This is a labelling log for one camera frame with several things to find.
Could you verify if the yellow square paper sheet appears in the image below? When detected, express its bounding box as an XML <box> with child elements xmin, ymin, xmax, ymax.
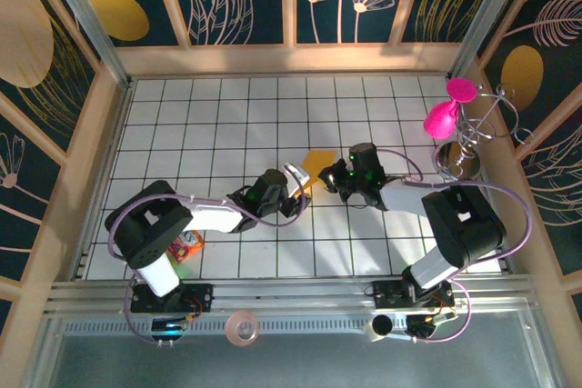
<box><xmin>302</xmin><ymin>149</ymin><xmax>338</xmax><ymax>193</ymax></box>

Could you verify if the red orange snack bag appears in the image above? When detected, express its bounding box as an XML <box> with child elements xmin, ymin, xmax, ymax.
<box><xmin>166</xmin><ymin>230</ymin><xmax>205</xmax><ymax>264</ymax></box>

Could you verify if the pink plastic goblet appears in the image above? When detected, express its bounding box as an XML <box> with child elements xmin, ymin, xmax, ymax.
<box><xmin>424</xmin><ymin>77</ymin><xmax>478</xmax><ymax>140</ymax></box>

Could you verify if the perforated metal strip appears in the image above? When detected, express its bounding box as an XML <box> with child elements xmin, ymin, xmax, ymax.
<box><xmin>61</xmin><ymin>318</ymin><xmax>410</xmax><ymax>335</ymax></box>

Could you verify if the pink tape roll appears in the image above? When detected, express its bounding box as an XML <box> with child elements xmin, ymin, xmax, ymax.
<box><xmin>226</xmin><ymin>309</ymin><xmax>261</xmax><ymax>347</ymax></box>

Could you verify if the grey metal shelf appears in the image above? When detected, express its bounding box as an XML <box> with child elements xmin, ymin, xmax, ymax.
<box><xmin>22</xmin><ymin>310</ymin><xmax>563</xmax><ymax>388</ymax></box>

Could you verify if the black controller board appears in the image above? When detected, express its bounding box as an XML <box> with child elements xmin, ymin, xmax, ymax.
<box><xmin>406</xmin><ymin>310</ymin><xmax>457</xmax><ymax>344</ymax></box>
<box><xmin>149</xmin><ymin>317</ymin><xmax>188</xmax><ymax>344</ymax></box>

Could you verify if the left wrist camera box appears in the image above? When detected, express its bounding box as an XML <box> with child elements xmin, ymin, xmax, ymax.
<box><xmin>280</xmin><ymin>162</ymin><xmax>312</xmax><ymax>190</ymax></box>

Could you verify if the aluminium front rail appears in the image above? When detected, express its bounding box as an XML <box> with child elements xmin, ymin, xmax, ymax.
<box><xmin>43</xmin><ymin>274</ymin><xmax>540</xmax><ymax>316</ymax></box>

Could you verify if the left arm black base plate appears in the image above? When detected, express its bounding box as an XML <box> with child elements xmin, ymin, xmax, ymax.
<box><xmin>130</xmin><ymin>282</ymin><xmax>215</xmax><ymax>315</ymax></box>

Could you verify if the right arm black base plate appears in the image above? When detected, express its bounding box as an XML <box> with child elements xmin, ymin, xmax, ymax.
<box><xmin>372</xmin><ymin>279</ymin><xmax>456</xmax><ymax>312</ymax></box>

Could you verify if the white cup on rail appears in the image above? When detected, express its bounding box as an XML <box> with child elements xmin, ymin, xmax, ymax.
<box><xmin>366</xmin><ymin>313</ymin><xmax>395</xmax><ymax>343</ymax></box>

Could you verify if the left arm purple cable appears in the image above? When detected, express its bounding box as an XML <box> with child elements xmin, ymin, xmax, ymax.
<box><xmin>107</xmin><ymin>164</ymin><xmax>315</xmax><ymax>346</ymax></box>

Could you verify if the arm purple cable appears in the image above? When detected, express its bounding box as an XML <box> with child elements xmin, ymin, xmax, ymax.
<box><xmin>107</xmin><ymin>164</ymin><xmax>315</xmax><ymax>346</ymax></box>
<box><xmin>379</xmin><ymin>149</ymin><xmax>534</xmax><ymax>344</ymax></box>

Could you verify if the aluminium side rail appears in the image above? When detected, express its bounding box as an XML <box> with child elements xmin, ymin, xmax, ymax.
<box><xmin>71</xmin><ymin>77</ymin><xmax>135</xmax><ymax>281</ymax></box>

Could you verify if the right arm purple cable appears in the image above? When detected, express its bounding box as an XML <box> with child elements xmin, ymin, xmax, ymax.
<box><xmin>379</xmin><ymin>149</ymin><xmax>534</xmax><ymax>344</ymax></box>

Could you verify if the aluminium frame post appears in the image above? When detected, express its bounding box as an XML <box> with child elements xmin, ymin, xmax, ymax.
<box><xmin>447</xmin><ymin>0</ymin><xmax>533</xmax><ymax>80</ymax></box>
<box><xmin>35</xmin><ymin>0</ymin><xmax>134</xmax><ymax>89</ymax></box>

